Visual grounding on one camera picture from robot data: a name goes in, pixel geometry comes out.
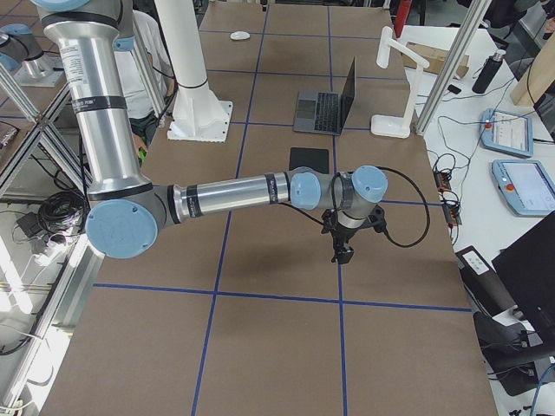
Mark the black mouse pad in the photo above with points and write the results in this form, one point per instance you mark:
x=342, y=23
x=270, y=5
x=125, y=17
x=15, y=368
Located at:
x=314, y=158

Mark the blue teach pendant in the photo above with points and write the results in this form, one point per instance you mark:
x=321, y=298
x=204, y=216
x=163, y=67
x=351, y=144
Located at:
x=507, y=133
x=525, y=185

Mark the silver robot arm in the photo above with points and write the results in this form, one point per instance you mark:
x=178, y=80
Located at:
x=22, y=54
x=128, y=210

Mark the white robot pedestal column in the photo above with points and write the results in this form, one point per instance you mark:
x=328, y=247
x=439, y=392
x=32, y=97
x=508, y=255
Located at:
x=198, y=114

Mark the black monitor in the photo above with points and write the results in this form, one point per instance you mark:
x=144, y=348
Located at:
x=526, y=268

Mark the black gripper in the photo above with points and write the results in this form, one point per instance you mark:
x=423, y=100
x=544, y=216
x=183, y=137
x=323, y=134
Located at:
x=342, y=237

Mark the white computer mouse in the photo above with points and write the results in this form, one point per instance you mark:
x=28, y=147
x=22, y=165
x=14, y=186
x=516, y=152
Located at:
x=240, y=35

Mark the black water bottle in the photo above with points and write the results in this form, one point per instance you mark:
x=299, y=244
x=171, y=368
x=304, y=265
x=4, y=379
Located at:
x=489, y=70

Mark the red cylinder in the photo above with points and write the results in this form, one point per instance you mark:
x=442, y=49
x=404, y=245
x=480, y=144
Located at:
x=401, y=16

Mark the cardboard box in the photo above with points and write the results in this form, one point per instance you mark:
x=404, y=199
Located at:
x=436, y=58

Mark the small black square device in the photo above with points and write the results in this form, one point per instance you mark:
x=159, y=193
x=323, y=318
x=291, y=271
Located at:
x=453, y=89

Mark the grey laptop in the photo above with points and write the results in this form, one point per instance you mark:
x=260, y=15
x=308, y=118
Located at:
x=325, y=112

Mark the blue teach pendant far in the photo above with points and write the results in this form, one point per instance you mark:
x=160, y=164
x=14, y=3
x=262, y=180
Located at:
x=507, y=133

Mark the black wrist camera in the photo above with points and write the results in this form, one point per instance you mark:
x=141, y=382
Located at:
x=376, y=220

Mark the orange black usb hub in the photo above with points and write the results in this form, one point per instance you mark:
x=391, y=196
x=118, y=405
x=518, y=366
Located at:
x=450, y=201

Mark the aluminium frame post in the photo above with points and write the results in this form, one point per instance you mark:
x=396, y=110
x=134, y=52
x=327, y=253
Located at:
x=464, y=36

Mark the blue teach pendant near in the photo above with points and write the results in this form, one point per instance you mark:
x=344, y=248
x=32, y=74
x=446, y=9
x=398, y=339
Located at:
x=525, y=185

